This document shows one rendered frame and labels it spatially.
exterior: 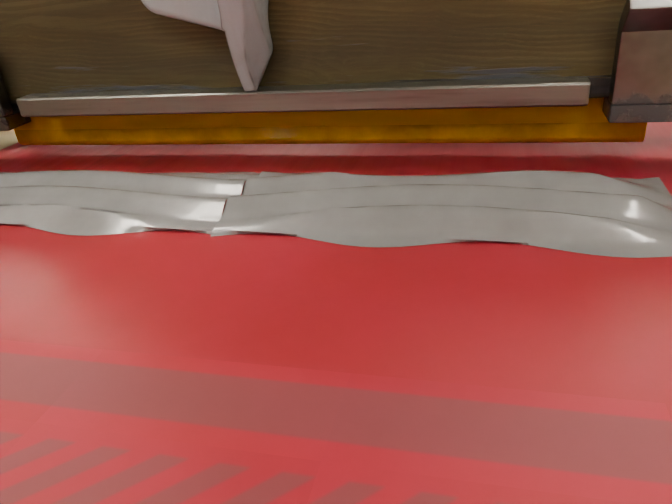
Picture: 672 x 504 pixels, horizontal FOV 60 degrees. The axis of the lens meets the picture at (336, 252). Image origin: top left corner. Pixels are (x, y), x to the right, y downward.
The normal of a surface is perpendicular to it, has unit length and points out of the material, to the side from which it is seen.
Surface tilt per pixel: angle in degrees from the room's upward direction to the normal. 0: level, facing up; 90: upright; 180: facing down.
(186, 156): 0
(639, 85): 90
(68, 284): 0
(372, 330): 0
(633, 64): 90
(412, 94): 90
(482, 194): 33
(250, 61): 109
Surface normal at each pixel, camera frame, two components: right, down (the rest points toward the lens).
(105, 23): -0.24, 0.47
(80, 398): -0.08, -0.88
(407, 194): -0.15, -0.49
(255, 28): 0.61, 0.59
